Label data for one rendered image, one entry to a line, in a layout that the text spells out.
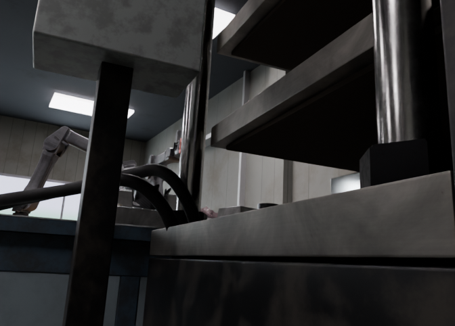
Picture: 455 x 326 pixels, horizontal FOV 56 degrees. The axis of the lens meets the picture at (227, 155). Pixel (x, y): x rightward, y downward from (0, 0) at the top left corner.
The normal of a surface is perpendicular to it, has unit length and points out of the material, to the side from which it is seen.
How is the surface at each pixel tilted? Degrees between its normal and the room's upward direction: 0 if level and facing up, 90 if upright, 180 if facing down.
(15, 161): 90
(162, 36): 90
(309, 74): 90
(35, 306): 90
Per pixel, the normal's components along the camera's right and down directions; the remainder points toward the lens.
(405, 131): -0.45, -0.25
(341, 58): -0.91, -0.15
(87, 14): 0.40, -0.21
